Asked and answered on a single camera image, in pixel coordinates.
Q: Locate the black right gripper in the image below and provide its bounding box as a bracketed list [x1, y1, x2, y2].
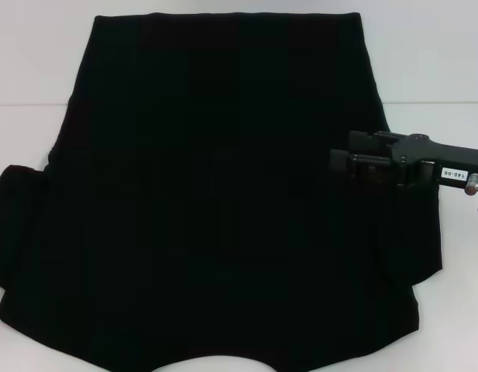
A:
[328, 130, 478, 199]

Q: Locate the black t-shirt with FREE print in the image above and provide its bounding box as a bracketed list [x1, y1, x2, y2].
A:
[0, 12, 444, 372]

